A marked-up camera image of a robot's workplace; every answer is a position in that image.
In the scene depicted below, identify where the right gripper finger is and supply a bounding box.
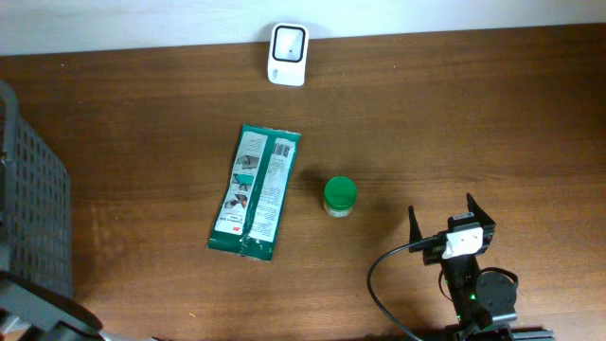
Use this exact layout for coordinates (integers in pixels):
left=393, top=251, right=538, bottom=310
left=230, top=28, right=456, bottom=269
left=408, top=206, right=423, bottom=253
left=466, top=193, right=495, bottom=228

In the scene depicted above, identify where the green lid small jar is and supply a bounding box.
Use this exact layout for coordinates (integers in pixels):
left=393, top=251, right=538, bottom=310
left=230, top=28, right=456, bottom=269
left=323, top=176, right=358, bottom=218

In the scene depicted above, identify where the green 3M wipes packet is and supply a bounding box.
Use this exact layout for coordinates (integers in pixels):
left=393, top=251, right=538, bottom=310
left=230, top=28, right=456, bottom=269
left=207, top=125, right=301, bottom=261

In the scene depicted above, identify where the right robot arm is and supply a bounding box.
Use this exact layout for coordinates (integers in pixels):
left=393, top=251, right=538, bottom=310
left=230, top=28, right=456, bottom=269
left=408, top=193, right=519, bottom=340

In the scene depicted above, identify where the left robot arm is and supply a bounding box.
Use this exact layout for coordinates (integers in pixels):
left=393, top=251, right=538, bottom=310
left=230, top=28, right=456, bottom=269
left=1, top=271, right=154, bottom=341

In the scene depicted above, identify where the white barcode scanner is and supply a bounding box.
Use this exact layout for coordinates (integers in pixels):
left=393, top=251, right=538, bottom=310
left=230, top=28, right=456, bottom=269
left=267, top=23, right=310, bottom=86

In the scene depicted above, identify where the grey plastic mesh basket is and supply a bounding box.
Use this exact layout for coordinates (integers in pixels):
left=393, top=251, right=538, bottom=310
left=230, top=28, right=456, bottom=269
left=1, top=81, right=73, bottom=298

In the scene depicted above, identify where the black right arm base rail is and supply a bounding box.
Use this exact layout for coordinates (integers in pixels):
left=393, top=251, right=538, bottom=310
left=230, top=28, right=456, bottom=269
left=442, top=327, right=556, bottom=341

